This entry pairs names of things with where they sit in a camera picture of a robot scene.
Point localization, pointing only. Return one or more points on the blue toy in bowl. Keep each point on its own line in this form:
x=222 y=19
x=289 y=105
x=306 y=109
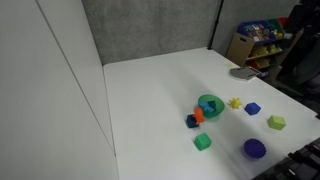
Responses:
x=206 y=107

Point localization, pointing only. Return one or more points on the lime green cube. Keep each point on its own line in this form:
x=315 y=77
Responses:
x=276 y=122

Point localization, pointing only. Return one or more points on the orange bear toy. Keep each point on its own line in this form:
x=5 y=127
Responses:
x=198 y=115

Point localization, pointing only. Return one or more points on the wooden toy shelf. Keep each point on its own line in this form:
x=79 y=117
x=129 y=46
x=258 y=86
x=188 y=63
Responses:
x=263 y=45

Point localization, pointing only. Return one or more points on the yellow spiky ball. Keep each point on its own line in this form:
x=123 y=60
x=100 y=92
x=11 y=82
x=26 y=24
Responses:
x=235 y=103

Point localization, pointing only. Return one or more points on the black vertical pole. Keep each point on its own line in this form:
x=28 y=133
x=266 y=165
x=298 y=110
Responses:
x=216 y=22

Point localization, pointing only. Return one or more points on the dark blue cube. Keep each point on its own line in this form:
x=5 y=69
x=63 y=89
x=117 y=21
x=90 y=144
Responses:
x=191 y=121

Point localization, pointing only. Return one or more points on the grey flat object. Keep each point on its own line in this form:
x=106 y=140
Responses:
x=244 y=73

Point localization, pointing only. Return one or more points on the black equipment at corner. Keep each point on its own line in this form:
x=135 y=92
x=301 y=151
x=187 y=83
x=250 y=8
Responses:
x=303 y=164

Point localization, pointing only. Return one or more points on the purple spiky ball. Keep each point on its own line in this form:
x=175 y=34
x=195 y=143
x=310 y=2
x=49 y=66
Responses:
x=254 y=148

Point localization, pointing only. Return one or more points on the green bowl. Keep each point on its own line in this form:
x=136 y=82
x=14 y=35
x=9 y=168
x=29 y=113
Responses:
x=214 y=102

